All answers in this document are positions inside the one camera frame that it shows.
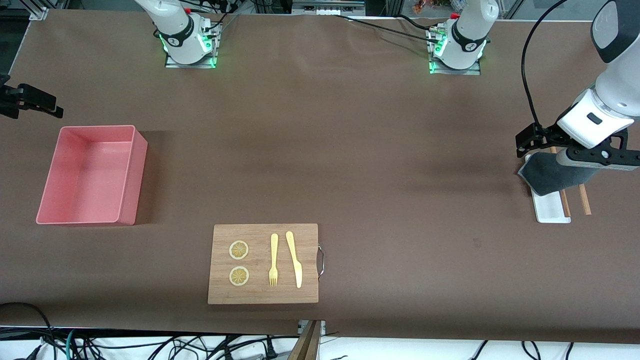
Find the yellow fork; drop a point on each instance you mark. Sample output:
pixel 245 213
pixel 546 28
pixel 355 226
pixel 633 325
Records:
pixel 274 245

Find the lemon slice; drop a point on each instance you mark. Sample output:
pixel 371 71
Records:
pixel 239 276
pixel 239 250

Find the grey cloth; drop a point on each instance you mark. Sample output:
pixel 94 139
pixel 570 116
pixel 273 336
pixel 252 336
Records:
pixel 550 175

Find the grey power strip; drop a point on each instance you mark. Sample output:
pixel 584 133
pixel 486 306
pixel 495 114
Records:
pixel 325 9

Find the metal table bracket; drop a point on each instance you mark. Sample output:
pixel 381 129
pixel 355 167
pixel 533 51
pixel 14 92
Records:
pixel 322 327

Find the pink plastic bin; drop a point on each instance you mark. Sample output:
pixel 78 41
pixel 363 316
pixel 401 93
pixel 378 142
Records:
pixel 85 180

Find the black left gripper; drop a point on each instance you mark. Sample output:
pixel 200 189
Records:
pixel 549 134

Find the brown table cover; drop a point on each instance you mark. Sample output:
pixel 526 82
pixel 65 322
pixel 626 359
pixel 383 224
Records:
pixel 450 280

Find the aluminium frame corner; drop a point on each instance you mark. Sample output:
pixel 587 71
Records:
pixel 39 14

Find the wooden cutting board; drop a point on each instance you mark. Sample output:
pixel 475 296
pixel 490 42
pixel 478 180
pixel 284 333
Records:
pixel 225 235

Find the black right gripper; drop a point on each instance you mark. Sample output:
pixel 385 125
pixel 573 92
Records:
pixel 29 98

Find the wooden support beam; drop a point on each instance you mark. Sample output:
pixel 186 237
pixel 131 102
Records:
pixel 307 345

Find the yellow knife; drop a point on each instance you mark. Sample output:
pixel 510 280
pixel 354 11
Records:
pixel 297 272

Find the white rectangular tray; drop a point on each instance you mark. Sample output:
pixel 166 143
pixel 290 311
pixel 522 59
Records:
pixel 550 210

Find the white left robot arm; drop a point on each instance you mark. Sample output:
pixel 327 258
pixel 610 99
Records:
pixel 615 85

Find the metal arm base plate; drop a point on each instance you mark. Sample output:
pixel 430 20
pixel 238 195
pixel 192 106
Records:
pixel 200 64
pixel 472 71

